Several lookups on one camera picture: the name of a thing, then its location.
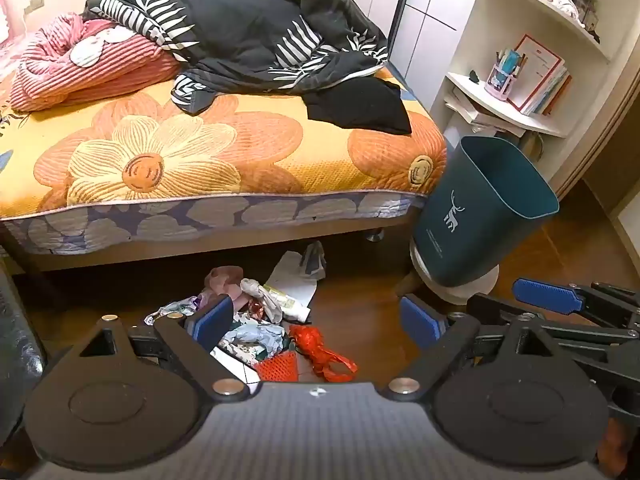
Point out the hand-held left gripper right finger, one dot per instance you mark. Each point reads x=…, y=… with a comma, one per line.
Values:
x=419, y=321

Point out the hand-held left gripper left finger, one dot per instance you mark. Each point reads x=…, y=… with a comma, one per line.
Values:
x=215, y=320

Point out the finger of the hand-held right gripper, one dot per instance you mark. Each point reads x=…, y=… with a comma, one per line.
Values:
x=545, y=295
x=487, y=307

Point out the red snack wrapper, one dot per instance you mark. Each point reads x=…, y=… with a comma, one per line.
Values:
x=256, y=309

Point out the white paper sheet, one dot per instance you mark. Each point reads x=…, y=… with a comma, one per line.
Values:
x=295, y=270

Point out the teal trash bin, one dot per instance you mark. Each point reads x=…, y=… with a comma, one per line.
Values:
x=475, y=210

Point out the pink mesh net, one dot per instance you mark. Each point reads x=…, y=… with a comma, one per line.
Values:
x=222, y=280

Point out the crumpled silver white paper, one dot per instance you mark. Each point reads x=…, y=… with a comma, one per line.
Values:
x=255, y=336

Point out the white and purple snack packet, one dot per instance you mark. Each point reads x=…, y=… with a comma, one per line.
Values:
x=167, y=310

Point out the white lined cardboard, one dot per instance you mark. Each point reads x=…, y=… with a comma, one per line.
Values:
x=235, y=366

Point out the red mesh bag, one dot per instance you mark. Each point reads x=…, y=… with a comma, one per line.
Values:
x=277, y=367

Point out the silver metal knob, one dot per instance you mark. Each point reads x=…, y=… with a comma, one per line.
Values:
x=375, y=236

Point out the red plastic bag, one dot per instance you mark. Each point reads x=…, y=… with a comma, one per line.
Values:
x=312, y=342

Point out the bed with orange floral cover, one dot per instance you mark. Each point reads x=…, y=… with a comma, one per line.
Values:
x=250, y=135

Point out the dark glossy object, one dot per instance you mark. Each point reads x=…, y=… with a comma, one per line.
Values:
x=20, y=340

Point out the stack of papers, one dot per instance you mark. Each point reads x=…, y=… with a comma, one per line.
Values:
x=475, y=110

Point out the row of books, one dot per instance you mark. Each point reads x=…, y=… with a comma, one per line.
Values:
x=552, y=92

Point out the pink pen holder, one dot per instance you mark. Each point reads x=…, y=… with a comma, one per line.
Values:
x=500, y=85

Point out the black cloth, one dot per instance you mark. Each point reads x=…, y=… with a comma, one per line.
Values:
x=360, y=105

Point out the red framed certificate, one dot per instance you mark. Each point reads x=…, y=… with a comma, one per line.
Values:
x=537, y=67

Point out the small dark figurine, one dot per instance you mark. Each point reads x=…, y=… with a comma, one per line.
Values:
x=473, y=77

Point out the white wardrobe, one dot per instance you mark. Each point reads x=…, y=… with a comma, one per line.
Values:
x=425, y=25

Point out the white crumpled cloth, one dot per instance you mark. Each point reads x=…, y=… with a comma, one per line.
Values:
x=565, y=4

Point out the dark tangled object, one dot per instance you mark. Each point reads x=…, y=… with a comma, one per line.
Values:
x=587, y=5

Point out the white shelf unit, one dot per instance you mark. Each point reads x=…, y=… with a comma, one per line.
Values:
x=470, y=10

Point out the dark leaf print duvet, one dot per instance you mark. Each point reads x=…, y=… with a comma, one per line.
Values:
x=240, y=25

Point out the pink striped blanket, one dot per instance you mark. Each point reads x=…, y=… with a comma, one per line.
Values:
x=50, y=70

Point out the brown wooden door frame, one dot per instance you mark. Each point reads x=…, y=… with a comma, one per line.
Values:
x=600, y=135

